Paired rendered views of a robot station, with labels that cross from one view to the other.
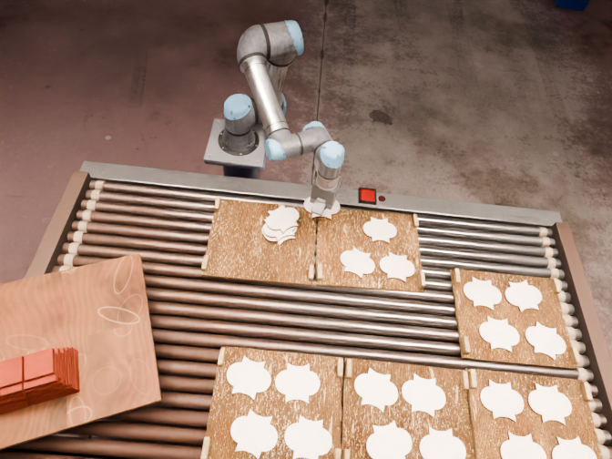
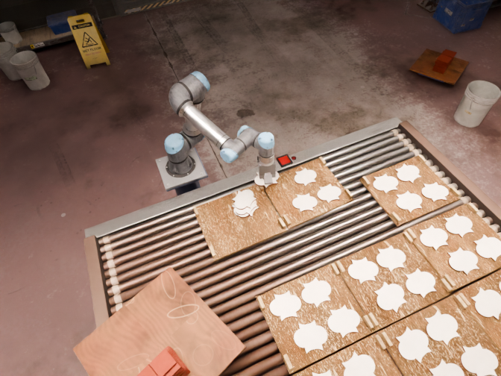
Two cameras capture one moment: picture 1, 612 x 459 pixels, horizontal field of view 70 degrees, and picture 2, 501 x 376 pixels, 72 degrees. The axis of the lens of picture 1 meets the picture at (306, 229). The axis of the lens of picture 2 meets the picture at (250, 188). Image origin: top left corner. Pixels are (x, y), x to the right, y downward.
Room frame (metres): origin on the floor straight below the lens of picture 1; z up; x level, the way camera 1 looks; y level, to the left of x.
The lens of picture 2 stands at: (-0.12, 0.35, 2.51)
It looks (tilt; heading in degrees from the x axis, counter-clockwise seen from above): 53 degrees down; 344
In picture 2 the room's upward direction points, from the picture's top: 4 degrees counter-clockwise
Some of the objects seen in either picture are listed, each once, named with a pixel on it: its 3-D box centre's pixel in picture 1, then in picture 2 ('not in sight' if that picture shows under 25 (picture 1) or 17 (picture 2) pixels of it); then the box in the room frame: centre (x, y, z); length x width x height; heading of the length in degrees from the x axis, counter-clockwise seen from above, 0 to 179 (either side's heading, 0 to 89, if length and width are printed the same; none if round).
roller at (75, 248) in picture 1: (321, 273); (286, 221); (0.77, -0.09, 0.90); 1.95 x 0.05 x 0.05; 94
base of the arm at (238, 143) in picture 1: (238, 132); (179, 160); (1.39, 0.38, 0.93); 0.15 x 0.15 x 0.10
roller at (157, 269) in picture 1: (321, 285); (291, 227); (0.72, -0.09, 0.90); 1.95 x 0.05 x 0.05; 94
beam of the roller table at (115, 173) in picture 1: (325, 198); (259, 174); (1.14, -0.06, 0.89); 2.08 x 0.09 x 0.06; 94
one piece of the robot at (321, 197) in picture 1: (321, 194); (266, 169); (0.94, -0.04, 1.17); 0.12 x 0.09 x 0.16; 167
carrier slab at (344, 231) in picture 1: (368, 248); (305, 191); (0.90, -0.26, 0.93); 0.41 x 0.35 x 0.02; 96
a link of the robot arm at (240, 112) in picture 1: (239, 113); (176, 147); (1.40, 0.37, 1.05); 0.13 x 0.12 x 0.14; 121
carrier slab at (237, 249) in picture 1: (262, 239); (238, 219); (0.86, 0.16, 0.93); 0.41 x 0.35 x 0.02; 95
